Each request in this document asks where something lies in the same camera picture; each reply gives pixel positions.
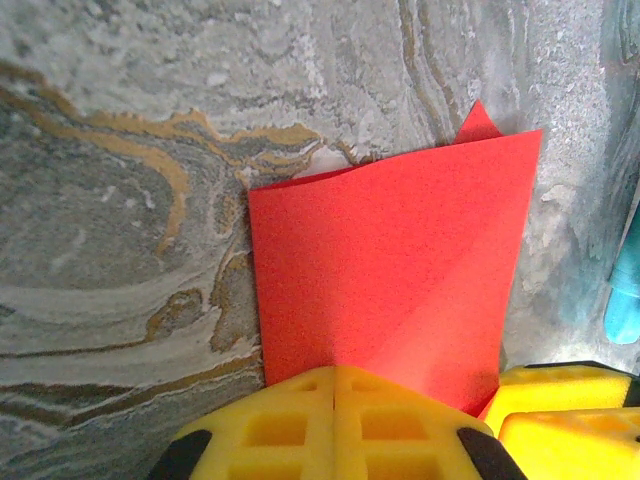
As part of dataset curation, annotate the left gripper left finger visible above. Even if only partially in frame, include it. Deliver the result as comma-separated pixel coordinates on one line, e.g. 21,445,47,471
147,364,336,480

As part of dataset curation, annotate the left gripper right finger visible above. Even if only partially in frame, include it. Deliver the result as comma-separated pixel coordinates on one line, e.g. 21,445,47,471
333,364,524,480

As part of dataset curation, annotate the red cloth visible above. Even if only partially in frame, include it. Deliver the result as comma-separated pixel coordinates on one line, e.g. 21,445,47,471
248,99,544,419

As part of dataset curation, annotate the teal pen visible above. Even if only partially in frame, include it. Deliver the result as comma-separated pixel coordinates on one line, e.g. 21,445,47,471
603,199,640,346

